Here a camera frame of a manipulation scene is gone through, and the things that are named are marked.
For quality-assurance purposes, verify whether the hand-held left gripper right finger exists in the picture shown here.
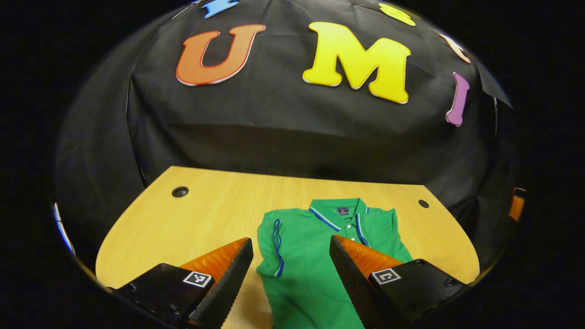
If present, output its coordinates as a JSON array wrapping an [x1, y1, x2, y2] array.
[[329, 234, 470, 329]]

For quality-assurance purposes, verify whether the black backdrop cloth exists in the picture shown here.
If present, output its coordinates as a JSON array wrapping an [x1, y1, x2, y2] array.
[[52, 0, 526, 275]]

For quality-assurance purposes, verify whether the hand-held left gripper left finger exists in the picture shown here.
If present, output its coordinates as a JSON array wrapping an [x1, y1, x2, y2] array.
[[106, 237, 255, 329]]

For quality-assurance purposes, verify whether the green T-shirt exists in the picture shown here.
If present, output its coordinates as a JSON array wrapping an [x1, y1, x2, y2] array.
[[256, 197, 414, 329]]

